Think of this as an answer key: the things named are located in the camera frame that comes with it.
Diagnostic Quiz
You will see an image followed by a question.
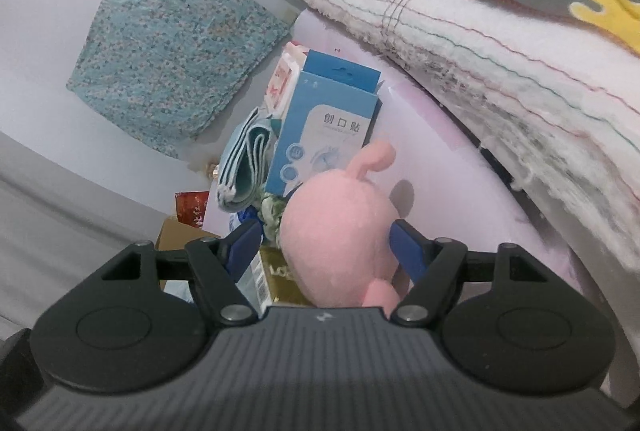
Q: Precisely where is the blue checked towel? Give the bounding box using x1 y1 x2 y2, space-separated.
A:
216 107 275 214

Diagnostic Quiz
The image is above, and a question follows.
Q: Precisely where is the green scrunchie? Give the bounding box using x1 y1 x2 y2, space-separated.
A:
257 192 292 247

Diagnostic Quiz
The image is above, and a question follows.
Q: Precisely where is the gold box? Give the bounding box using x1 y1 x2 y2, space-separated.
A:
257 245 314 309

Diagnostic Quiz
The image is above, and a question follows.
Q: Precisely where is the pink plush toy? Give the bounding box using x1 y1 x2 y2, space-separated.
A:
277 140 402 317

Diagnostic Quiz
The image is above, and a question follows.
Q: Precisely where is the white stitched quilt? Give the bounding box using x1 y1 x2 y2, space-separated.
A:
295 0 640 270

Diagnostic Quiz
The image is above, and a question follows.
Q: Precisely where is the teal patterned cloth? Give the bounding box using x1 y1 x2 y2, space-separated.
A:
66 0 292 160

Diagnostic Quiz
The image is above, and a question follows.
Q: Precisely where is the cardboard box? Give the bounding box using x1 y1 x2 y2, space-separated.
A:
154 216 222 283

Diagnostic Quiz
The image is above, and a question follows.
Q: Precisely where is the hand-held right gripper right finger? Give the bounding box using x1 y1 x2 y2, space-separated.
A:
390 219 547 328

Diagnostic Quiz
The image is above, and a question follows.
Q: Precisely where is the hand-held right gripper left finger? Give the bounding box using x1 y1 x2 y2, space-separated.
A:
101 219 264 327

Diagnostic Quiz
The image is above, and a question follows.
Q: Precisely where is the red snack packet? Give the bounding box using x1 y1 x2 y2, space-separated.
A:
174 191 210 230

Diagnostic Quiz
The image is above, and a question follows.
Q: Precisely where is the red white wipes packet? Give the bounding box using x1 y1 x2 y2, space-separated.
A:
262 42 307 120

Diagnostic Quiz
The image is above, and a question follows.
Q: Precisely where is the light blue bandage box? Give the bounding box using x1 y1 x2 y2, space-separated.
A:
264 49 385 202

